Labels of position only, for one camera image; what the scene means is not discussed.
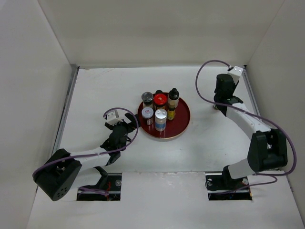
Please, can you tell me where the jar with white lid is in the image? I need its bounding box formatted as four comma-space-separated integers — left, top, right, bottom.
142, 107, 154, 125

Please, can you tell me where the blue-labelled silver-capped shaker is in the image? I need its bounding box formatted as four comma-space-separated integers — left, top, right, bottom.
154, 109, 167, 132

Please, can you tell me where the white bottle with black cap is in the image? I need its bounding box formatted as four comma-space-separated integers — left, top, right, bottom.
167, 88, 180, 108

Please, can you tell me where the glass grinder with black top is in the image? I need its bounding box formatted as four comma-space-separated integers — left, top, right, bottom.
141, 92, 154, 108

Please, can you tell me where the red-capped sauce jar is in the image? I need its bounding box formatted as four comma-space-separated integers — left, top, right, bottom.
153, 94, 167, 111

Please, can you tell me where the small yellow-labelled bottle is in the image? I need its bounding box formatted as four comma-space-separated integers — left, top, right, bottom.
167, 106, 175, 120

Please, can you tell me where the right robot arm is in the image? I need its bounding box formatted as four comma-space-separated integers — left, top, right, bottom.
211, 73, 288, 190

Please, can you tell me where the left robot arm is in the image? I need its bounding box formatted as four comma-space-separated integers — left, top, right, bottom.
32, 109, 141, 201

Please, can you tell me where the red round tray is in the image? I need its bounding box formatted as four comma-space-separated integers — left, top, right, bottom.
137, 98, 191, 139

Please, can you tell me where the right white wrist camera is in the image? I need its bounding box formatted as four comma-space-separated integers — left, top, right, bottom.
227, 66, 244, 83

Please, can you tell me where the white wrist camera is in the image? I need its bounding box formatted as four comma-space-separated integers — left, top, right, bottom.
227, 66, 244, 83
105, 112, 121, 126

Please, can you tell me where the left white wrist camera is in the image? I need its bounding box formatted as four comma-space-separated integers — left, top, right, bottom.
105, 112, 121, 126

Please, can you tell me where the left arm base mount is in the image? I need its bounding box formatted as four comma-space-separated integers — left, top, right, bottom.
76, 167, 122, 201

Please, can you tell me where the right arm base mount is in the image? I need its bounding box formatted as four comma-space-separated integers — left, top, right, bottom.
205, 172, 252, 201

